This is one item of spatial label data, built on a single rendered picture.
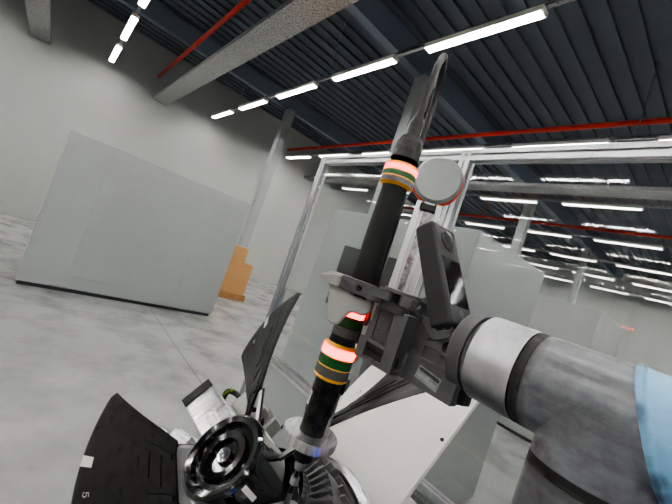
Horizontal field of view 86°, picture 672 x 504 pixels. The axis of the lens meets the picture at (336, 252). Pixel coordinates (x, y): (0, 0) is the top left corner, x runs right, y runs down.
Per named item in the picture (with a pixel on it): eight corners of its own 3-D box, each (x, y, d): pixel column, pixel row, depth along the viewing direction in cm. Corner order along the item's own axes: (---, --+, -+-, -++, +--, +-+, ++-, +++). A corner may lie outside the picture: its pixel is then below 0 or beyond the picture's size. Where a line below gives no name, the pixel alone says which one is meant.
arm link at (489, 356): (525, 325, 27) (560, 339, 32) (470, 307, 30) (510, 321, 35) (493, 422, 26) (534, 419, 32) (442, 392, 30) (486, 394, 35)
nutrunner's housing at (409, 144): (293, 446, 47) (405, 122, 49) (320, 459, 46) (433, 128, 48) (282, 459, 43) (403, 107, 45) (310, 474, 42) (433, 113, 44)
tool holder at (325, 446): (298, 414, 51) (320, 348, 51) (343, 436, 49) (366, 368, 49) (272, 438, 42) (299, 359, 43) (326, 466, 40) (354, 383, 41)
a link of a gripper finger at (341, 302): (295, 308, 44) (356, 337, 39) (311, 262, 44) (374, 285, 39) (309, 310, 46) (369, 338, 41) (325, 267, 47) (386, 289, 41)
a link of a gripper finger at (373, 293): (331, 285, 40) (401, 312, 35) (336, 272, 40) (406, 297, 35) (351, 290, 44) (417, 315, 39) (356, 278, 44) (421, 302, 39)
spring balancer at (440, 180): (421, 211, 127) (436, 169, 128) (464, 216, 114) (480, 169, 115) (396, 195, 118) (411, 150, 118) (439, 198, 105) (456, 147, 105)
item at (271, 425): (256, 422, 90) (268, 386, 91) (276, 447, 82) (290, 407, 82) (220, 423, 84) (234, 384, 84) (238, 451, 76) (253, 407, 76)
